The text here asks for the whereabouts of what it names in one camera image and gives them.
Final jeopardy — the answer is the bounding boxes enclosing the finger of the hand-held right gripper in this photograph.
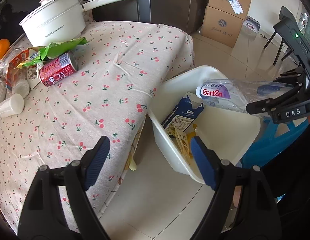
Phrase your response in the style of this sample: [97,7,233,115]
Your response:
[257,66,306,96]
[246,87,308,115]

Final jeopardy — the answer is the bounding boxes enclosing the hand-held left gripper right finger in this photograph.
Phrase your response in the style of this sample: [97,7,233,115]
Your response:
[190,136,282,240]

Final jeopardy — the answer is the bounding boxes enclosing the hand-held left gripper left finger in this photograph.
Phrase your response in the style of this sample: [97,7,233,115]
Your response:
[17,136,111,240]

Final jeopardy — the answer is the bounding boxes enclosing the clear plastic water bottle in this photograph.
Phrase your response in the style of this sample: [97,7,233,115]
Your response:
[196,79,296,116]

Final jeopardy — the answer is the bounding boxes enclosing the white plastic bin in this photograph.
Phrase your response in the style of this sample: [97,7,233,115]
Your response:
[148,65,261,184]

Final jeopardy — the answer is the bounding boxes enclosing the black chair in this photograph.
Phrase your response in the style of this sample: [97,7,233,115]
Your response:
[264,6,296,66]

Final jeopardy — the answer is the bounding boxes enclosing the yellow snack wrapper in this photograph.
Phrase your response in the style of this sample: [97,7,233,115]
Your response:
[170,124,198,161]

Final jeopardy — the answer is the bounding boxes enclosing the cream table leg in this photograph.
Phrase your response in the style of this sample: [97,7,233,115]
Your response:
[127,120,146,172]

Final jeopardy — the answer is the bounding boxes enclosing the blue plastic stool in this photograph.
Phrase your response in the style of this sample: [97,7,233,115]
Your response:
[241,117,309,168]

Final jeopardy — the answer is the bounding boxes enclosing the cherry print tablecloth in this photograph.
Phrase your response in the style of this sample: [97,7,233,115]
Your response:
[0,20,196,233]

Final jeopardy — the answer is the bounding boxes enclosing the blue milk carton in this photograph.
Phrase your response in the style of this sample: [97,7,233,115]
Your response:
[161,92,204,133]

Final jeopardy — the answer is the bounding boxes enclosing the small purple white box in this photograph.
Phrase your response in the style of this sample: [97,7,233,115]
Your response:
[243,16,261,34]

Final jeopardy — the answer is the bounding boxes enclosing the person's dark clothing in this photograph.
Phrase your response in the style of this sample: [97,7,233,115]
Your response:
[258,122,310,230]

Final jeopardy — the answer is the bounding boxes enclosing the red drink can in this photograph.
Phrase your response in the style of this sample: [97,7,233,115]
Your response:
[39,51,78,87]

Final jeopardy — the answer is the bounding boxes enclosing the green snack wrapper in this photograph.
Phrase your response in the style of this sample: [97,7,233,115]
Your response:
[22,37,89,68]

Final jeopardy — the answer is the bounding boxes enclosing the orange white snack wrapper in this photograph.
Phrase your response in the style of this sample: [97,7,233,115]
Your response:
[5,50,30,93]

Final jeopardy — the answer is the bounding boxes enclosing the grey refrigerator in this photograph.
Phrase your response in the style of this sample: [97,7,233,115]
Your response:
[92,0,213,34]

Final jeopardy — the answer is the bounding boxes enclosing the white electric cooking pot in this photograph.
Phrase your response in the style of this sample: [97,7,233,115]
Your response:
[19,0,135,47]

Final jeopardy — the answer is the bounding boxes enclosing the large orange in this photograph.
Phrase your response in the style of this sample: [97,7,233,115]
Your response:
[0,39,10,60]

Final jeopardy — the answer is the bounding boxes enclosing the black microwave oven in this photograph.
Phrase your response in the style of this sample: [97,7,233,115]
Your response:
[0,0,80,43]

